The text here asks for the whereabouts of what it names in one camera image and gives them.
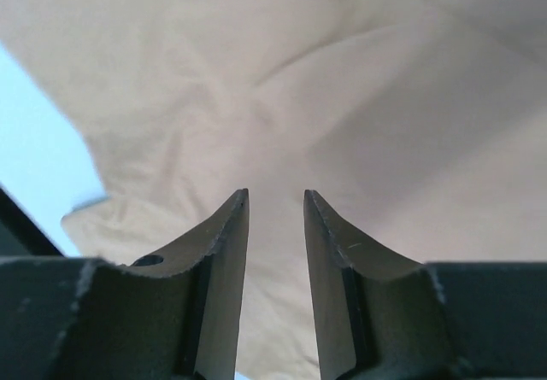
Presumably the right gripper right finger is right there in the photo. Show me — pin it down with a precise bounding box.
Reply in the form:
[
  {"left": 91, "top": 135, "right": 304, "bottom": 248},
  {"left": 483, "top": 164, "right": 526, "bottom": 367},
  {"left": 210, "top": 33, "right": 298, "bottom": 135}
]
[{"left": 303, "top": 190, "right": 546, "bottom": 379}]

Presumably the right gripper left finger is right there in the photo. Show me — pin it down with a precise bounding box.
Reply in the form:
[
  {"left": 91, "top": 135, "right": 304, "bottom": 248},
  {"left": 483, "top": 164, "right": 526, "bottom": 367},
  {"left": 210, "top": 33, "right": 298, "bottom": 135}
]
[{"left": 1, "top": 189, "right": 250, "bottom": 379}]

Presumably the tan t shirt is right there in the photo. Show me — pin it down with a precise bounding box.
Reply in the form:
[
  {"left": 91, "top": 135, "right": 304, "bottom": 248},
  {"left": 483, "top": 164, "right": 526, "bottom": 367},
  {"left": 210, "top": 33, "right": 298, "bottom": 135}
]
[{"left": 1, "top": 0, "right": 546, "bottom": 379}]

